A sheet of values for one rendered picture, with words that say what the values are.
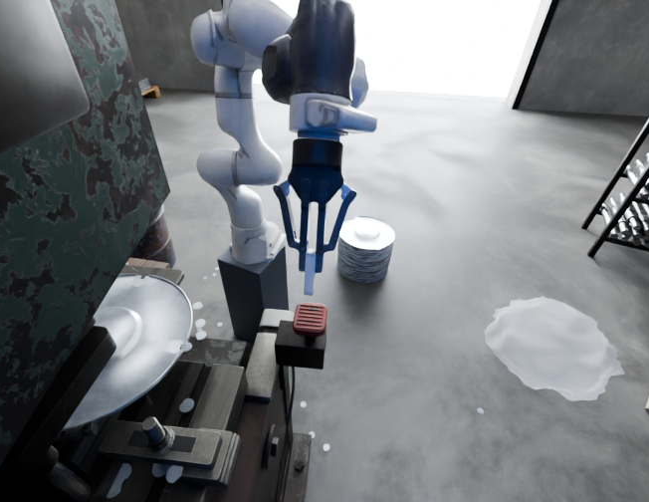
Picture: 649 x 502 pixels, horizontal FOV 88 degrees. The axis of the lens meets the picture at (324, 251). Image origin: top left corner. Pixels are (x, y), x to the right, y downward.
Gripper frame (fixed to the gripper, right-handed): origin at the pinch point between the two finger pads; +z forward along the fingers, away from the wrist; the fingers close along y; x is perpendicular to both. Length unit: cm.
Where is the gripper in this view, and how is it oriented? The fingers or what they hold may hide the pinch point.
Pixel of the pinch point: (311, 271)
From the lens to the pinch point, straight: 53.8
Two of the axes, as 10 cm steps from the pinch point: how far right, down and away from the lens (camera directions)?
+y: -9.9, -0.8, 0.7
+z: -0.7, 9.7, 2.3
